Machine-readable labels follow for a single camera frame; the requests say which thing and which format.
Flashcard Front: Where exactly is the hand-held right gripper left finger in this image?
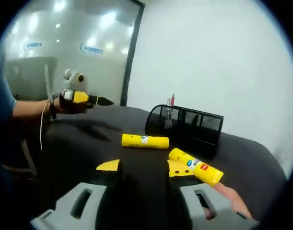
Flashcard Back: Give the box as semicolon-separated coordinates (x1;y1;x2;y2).
30;159;123;230

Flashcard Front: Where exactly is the grey pen red cap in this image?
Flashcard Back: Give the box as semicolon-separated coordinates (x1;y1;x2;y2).
166;97;173;129

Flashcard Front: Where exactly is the white metal bar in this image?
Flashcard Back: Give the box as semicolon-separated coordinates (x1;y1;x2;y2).
44;63;52;97

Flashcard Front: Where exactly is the yellow glue stick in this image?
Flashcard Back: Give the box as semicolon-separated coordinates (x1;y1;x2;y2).
121;133;170;150
168;148;224;186

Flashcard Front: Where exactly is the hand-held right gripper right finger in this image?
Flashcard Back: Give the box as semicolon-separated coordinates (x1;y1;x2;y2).
166;160;259;230

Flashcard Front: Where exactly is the black mesh holder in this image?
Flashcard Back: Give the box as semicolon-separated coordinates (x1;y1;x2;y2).
145;104;225;159

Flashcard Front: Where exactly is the person's right hand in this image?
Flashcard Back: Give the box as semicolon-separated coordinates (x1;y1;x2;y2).
214;183;254;219

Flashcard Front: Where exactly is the black table cloth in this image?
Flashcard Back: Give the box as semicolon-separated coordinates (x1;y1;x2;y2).
44;105;289;230

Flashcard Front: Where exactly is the person's blue shirt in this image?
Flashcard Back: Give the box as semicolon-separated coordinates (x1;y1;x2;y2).
0;55;17;125

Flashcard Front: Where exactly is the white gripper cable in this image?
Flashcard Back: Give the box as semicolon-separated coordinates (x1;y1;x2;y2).
40;87;63;151

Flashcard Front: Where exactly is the frosted glass partition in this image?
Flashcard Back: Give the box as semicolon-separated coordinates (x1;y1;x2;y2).
2;0;146;106

